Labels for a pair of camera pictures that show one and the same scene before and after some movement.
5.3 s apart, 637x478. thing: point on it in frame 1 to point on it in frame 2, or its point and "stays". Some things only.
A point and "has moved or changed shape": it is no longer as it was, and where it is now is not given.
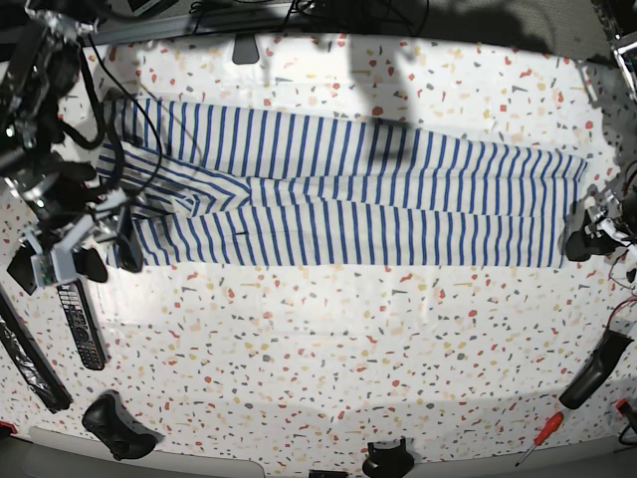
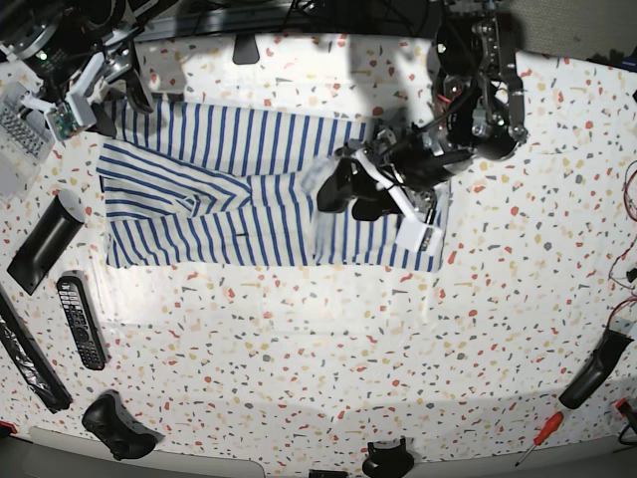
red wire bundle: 618,283 stays
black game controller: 108,418 stays
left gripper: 56,256 to 77,113
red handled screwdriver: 543,434 stays
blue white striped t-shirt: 196,184 has moved or changed shape
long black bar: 23,348 stays
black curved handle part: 603,362 stays
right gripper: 605,230 to 413,169
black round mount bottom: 395,462 stays
